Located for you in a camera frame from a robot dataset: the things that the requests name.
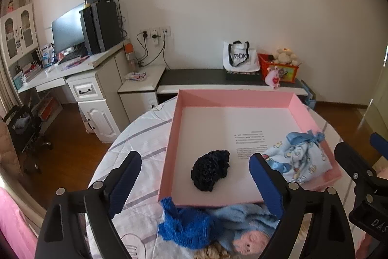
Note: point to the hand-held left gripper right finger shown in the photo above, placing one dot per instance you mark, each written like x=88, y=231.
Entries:
x=266, y=183

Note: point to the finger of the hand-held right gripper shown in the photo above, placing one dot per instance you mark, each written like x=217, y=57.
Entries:
x=379, y=143
x=351, y=159

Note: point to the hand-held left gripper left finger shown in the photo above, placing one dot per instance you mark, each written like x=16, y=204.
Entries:
x=124, y=183

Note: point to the light blue plush with pink face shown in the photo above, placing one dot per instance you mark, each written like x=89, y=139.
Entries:
x=242, y=216

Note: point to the blue knitted cloth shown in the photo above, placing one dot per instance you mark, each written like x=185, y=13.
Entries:
x=182, y=225

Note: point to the pink cardboard box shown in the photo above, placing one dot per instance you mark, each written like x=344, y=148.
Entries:
x=212, y=125

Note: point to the beige scrunchie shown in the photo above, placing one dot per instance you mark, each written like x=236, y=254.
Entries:
x=212, y=253

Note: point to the white striped bed cloth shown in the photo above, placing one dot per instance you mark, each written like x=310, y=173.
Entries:
x=139, y=140

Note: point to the navy crochet scrunchie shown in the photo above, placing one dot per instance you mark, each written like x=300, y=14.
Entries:
x=210, y=171

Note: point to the white desk cabinet door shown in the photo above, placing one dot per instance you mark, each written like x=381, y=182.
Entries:
x=98, y=122

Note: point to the blue folded item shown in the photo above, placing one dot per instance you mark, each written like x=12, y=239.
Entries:
x=309, y=93

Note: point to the low white side cabinet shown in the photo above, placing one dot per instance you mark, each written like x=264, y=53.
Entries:
x=142, y=86

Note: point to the white desk drawer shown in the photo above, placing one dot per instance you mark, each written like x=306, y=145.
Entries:
x=85, y=89

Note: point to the pink plush toy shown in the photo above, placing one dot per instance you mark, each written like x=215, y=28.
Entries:
x=272, y=78

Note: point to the orange storage box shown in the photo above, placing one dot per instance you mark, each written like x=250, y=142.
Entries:
x=288, y=72

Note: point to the printed snack packet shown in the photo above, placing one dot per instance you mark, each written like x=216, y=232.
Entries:
x=136, y=76

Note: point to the black office chair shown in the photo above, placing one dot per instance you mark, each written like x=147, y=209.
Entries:
x=22, y=131

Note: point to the pink blanket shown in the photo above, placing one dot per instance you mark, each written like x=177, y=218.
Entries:
x=15, y=225

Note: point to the white desk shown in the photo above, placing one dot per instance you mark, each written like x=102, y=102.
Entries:
x=103, y=64

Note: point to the cream sheep plush toy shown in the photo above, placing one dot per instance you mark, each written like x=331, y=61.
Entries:
x=285, y=56

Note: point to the clear bottle with orange cap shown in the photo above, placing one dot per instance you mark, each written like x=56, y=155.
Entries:
x=131, y=57

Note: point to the black-topped white media bench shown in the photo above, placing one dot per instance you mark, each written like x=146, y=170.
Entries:
x=197, y=77

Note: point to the black keyboard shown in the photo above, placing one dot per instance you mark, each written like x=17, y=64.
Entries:
x=72, y=56

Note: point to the stack of books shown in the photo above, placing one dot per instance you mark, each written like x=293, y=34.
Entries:
x=27, y=74

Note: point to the white plug charger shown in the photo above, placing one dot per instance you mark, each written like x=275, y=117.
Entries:
x=155, y=40

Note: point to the blue printed box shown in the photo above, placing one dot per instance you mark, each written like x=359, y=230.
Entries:
x=47, y=55

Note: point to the black computer tower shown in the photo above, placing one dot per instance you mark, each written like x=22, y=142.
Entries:
x=103, y=25

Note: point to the black computer monitor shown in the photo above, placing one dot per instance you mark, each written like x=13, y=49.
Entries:
x=66, y=28

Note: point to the white glass-door hutch cabinet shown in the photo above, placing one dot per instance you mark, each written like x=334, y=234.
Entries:
x=18, y=31

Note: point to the small doll figure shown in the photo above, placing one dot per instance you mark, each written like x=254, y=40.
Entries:
x=10, y=6

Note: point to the white wall outlet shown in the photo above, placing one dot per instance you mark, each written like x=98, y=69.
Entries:
x=166, y=31
x=155, y=31
x=145, y=33

